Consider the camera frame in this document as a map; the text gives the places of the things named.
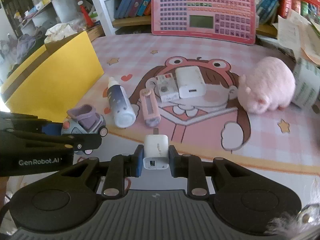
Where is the large white charger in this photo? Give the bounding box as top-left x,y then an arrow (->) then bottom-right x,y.
175,66 -> 206,99

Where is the small card box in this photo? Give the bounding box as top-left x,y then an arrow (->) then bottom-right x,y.
156,73 -> 180,103

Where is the yellow cardboard box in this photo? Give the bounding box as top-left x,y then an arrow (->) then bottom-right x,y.
1,31 -> 104,122

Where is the white shelf unit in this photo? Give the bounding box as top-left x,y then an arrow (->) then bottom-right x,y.
20,0 -> 151,35

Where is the small white charger cube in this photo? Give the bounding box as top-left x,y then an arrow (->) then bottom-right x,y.
143,134 -> 169,170

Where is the pink plush pig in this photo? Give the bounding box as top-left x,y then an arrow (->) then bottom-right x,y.
238,56 -> 296,114

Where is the stack of papers and books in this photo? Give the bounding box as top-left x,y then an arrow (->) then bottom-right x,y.
277,9 -> 319,66

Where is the pink checkered table mat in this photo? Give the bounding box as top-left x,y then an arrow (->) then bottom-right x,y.
76,34 -> 319,202

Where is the white tissue pack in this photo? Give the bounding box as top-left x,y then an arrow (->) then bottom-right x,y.
44,23 -> 77,44

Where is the toy car grey purple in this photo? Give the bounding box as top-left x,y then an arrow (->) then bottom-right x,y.
63,104 -> 108,155

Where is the pile of clothes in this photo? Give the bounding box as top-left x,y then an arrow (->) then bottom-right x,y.
1,34 -> 44,64

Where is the white tape roll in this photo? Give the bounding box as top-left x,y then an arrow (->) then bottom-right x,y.
292,58 -> 319,109

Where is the pink keyboard learning tablet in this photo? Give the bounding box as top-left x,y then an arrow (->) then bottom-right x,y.
151,0 -> 256,45

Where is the pink stick tube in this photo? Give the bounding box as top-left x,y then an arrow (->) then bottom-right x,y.
139,88 -> 161,128

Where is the dark blue white bottle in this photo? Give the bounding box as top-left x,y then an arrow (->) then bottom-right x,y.
107,77 -> 136,128

